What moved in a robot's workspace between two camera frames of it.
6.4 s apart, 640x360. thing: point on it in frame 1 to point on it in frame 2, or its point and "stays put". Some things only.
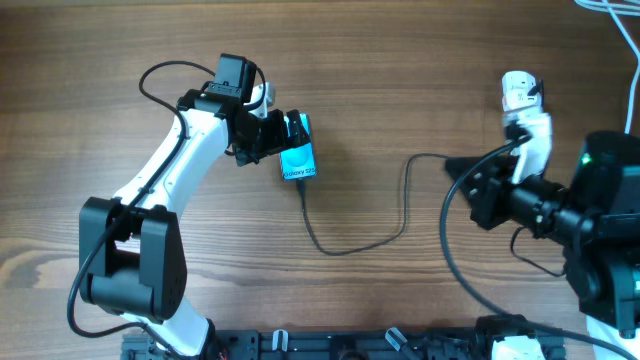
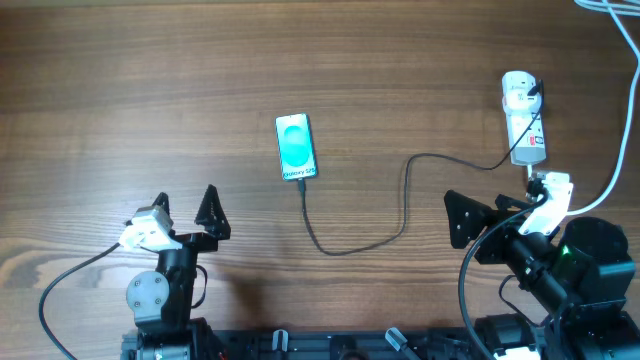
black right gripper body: (530, 203) to (532, 252)
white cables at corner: (621, 7) stays put
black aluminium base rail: (278, 344) stays put
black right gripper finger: (480, 182) to (467, 219)
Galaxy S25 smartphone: (299, 162) stays put
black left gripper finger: (299, 134) to (212, 215)
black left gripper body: (261, 135) to (196, 242)
